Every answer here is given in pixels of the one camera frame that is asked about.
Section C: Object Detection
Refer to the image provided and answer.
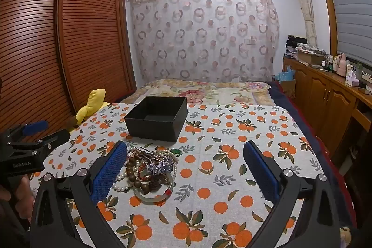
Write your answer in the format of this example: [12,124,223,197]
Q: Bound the pink tissue box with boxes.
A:
[345,69,362,88]

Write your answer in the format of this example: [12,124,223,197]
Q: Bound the cardboard box with blue paper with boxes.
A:
[274,66,297,98]

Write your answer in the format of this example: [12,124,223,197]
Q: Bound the yellow plush toy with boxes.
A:
[70,89,111,132]

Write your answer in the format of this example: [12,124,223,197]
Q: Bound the tied cream curtain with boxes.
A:
[286,0,318,46]

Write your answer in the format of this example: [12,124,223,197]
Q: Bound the grey window blind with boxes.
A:
[317,0,372,63]

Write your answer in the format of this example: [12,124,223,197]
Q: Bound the floral bed blanket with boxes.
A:
[128,79,275,107]

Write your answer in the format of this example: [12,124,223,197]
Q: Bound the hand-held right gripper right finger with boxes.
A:
[243,140,341,248]

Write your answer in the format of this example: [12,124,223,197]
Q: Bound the open cardboard box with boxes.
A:
[296,47,325,66]

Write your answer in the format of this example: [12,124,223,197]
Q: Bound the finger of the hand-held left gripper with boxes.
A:
[10,129,71,154]
[4,120,49,139]

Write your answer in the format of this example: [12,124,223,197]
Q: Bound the pile of folded clothes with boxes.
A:
[284,35,309,60]

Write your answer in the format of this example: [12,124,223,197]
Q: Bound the brown slatted wooden wardrobe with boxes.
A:
[0,0,137,138]

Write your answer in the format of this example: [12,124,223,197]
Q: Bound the white pearl necklace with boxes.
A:
[113,149,179,193]

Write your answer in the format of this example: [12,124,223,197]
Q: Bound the wooden window frame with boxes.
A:
[312,0,340,57]

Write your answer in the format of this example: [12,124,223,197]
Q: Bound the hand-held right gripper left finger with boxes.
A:
[30,141,129,248]

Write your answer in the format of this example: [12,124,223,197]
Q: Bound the purple crystal bracelet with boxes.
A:
[147,162,173,176]

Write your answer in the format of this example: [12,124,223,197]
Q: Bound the sheer ring pattern curtain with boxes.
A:
[128,0,280,83]

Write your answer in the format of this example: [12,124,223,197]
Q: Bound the wooden side cabinet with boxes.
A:
[283,57,372,156]

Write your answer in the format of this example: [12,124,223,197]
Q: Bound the orange fruit print tablecloth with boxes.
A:
[28,103,351,248]

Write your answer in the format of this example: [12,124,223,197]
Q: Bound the pink thermos flask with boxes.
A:
[336,53,347,76]

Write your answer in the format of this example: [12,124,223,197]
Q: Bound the brown wooden bead bracelet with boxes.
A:
[125,157,164,195]

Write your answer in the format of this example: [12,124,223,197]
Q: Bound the pale green jade bangle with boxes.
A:
[133,171,177,203]

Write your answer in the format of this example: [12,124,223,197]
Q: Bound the black square box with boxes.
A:
[124,96,188,143]

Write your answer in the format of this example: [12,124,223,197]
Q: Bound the person's left hand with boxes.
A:
[0,175,36,209]

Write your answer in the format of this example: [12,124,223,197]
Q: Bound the person's dark grey clothing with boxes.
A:
[0,202,32,248]

